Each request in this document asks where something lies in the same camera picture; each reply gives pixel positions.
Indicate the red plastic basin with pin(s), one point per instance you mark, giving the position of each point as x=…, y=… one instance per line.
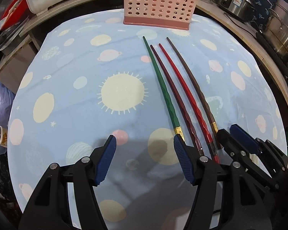
x=14, y=7

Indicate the dark maroon chopstick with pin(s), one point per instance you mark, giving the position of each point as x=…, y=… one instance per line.
x=172, y=88

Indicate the blue planet-print tablecloth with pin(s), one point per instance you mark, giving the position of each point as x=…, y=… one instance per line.
x=74, y=52

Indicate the pink perforated utensil basket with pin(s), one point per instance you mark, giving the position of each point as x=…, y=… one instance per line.
x=158, y=4

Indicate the stainless steel steamer pot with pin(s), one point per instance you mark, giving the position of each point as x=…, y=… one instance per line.
x=280, y=33

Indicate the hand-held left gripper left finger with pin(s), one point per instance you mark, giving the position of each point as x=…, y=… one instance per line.
x=106, y=163

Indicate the brown chopstick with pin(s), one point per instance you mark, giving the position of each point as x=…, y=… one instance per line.
x=194, y=81

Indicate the purple plastic bag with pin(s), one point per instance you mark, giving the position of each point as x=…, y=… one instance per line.
x=0, y=100

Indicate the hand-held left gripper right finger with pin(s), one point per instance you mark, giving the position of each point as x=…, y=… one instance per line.
x=183, y=163

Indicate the small metal cup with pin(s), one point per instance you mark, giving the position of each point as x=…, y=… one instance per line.
x=0, y=135

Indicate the dark frying pan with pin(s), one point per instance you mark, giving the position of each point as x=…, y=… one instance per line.
x=7, y=40

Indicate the red chopstick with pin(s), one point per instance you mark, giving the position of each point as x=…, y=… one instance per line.
x=189, y=93

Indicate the green chopstick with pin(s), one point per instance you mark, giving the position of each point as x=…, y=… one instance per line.
x=163, y=88

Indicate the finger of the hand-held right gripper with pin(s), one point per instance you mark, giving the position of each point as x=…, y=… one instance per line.
x=242, y=135
x=226, y=141

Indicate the wooden cabinet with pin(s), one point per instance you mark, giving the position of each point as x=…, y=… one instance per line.
x=19, y=62

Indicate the steel rice cooker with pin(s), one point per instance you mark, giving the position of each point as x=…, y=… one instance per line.
x=237, y=2

